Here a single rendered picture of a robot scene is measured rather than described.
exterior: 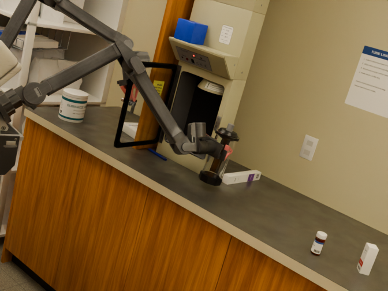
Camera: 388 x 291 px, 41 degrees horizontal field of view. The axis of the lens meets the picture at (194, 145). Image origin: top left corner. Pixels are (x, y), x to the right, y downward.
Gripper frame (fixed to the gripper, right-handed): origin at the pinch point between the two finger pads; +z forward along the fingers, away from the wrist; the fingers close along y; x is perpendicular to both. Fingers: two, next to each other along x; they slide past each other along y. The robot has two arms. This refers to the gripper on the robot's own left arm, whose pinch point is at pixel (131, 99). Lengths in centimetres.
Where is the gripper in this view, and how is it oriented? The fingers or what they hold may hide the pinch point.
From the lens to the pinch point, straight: 235.6
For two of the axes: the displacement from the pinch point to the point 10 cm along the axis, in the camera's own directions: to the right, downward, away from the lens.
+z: 1.0, 9.9, 0.0
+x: -5.8, 0.5, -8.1
